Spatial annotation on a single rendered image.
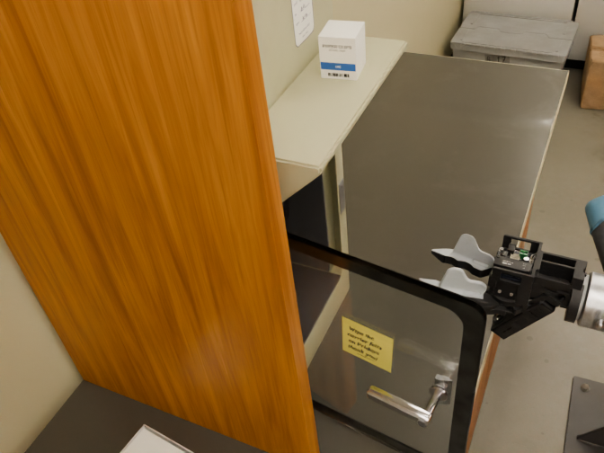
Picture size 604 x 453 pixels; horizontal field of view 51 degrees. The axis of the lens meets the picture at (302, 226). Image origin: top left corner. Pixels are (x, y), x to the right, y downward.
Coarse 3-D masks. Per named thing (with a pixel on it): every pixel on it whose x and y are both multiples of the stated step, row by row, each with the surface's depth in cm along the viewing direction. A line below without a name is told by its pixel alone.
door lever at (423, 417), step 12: (372, 396) 83; (384, 396) 82; (396, 396) 82; (432, 396) 82; (444, 396) 82; (396, 408) 81; (408, 408) 81; (420, 408) 80; (432, 408) 81; (420, 420) 79
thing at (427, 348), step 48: (288, 240) 80; (336, 288) 81; (384, 288) 75; (432, 288) 71; (336, 336) 88; (432, 336) 76; (480, 336) 71; (336, 384) 97; (384, 384) 89; (432, 384) 82; (384, 432) 98; (432, 432) 90
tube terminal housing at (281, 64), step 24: (264, 0) 74; (288, 0) 79; (312, 0) 86; (264, 24) 75; (288, 24) 81; (264, 48) 76; (288, 48) 82; (312, 48) 89; (264, 72) 78; (288, 72) 84; (336, 168) 109; (336, 192) 116; (336, 216) 121; (336, 240) 125
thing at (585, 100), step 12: (600, 36) 338; (588, 48) 339; (600, 48) 329; (588, 60) 329; (600, 60) 321; (588, 72) 325; (600, 72) 322; (588, 84) 329; (600, 84) 327; (588, 96) 333; (600, 96) 331; (588, 108) 338; (600, 108) 336
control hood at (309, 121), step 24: (384, 48) 90; (312, 72) 86; (384, 72) 85; (288, 96) 82; (312, 96) 82; (336, 96) 81; (360, 96) 80; (288, 120) 78; (312, 120) 77; (336, 120) 77; (288, 144) 74; (312, 144) 74; (336, 144) 74; (288, 168) 72; (312, 168) 71; (288, 192) 75
